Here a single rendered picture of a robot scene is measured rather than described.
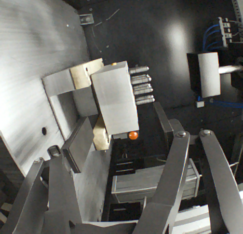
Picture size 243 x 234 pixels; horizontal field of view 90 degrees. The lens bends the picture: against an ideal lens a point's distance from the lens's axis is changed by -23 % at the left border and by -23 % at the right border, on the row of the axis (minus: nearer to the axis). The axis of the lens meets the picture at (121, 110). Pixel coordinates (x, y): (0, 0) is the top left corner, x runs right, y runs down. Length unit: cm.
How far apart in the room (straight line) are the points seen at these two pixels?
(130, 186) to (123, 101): 26
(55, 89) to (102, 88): 7
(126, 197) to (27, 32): 42
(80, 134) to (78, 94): 15
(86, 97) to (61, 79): 10
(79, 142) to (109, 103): 9
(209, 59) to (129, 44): 29
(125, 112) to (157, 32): 36
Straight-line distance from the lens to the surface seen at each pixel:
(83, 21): 55
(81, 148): 16
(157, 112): 16
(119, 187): 43
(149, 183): 42
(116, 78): 21
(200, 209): 29
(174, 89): 56
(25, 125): 19
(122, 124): 23
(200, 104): 59
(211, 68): 31
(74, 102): 31
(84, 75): 21
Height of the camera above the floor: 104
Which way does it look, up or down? 7 degrees down
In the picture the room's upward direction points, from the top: 79 degrees clockwise
